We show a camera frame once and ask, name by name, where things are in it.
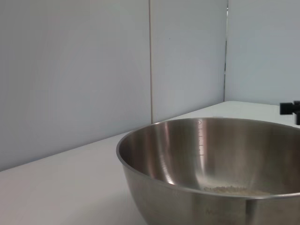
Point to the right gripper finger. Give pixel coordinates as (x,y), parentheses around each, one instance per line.
(287,109)

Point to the stainless steel mixing bowl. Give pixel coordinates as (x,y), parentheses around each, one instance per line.
(175,152)

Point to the clear plastic cup of grains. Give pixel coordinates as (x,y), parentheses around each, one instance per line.
(234,190)

